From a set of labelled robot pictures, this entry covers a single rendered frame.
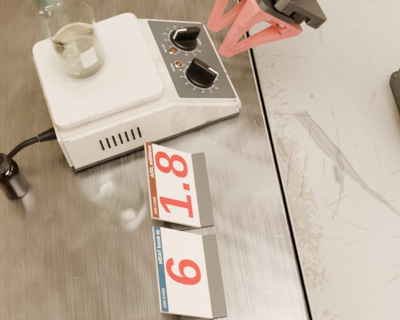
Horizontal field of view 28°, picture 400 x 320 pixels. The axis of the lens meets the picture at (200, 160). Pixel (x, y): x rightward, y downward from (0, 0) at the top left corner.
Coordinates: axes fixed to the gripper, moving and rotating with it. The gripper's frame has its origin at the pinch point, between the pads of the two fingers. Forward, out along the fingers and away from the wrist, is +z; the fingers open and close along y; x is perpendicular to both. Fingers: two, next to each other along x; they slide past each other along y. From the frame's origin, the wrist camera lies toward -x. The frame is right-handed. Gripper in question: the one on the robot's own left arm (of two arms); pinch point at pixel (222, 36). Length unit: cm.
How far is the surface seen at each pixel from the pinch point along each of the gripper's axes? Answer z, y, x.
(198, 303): 15.9, 20.9, 2.0
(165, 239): 15.4, 14.2, -0.2
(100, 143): 17.2, 1.5, -3.0
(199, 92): 7.6, -0.2, 3.9
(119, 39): 10.1, -7.6, -2.8
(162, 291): 16.4, 19.6, -1.8
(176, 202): 14.3, 10.0, 2.2
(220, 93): 6.7, -0.1, 6.4
